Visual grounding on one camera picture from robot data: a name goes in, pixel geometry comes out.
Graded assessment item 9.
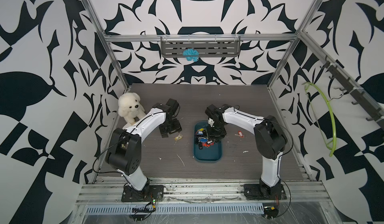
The teal plastic storage box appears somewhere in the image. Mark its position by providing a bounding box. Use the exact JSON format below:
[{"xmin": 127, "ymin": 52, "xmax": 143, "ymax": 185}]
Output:
[{"xmin": 193, "ymin": 121, "xmax": 222, "ymax": 163}]

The red tag key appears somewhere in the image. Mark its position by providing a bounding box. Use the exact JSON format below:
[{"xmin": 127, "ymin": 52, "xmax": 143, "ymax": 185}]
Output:
[{"xmin": 236, "ymin": 131, "xmax": 245, "ymax": 138}]

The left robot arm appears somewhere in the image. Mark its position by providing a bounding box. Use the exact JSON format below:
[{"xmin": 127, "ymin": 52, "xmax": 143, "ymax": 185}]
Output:
[{"xmin": 105, "ymin": 99, "xmax": 182, "ymax": 192}]

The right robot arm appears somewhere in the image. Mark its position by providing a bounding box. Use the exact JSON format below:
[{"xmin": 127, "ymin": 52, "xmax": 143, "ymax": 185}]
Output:
[{"xmin": 205, "ymin": 104, "xmax": 288, "ymax": 197}]

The pile of keys in box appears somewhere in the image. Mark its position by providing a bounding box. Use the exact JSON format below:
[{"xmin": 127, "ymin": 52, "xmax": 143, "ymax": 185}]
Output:
[{"xmin": 195, "ymin": 128, "xmax": 215, "ymax": 150}]

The white teddy bear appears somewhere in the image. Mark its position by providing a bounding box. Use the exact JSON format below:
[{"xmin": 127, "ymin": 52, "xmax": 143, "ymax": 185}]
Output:
[{"xmin": 118, "ymin": 92, "xmax": 146, "ymax": 125}]

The teal scrunchie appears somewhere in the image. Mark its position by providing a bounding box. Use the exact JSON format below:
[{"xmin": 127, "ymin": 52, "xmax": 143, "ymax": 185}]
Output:
[{"xmin": 183, "ymin": 48, "xmax": 199, "ymax": 62}]

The green hoop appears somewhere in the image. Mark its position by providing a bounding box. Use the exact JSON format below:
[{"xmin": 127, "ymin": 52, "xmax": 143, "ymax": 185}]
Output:
[{"xmin": 303, "ymin": 82, "xmax": 338, "ymax": 157}]

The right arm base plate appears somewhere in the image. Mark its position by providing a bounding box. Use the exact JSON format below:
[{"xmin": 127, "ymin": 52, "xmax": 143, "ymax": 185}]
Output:
[{"xmin": 243, "ymin": 181, "xmax": 287, "ymax": 201}]

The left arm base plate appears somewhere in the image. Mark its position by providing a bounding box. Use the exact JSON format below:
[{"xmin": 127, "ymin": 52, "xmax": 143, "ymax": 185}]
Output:
[{"xmin": 121, "ymin": 185, "xmax": 165, "ymax": 203}]

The grey wall shelf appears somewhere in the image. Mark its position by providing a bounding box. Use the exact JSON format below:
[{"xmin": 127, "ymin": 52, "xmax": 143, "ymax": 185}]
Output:
[{"xmin": 160, "ymin": 36, "xmax": 241, "ymax": 58}]

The black hook rail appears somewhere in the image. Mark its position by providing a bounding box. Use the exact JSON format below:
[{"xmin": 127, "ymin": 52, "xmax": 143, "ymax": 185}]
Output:
[{"xmin": 320, "ymin": 56, "xmax": 384, "ymax": 129}]

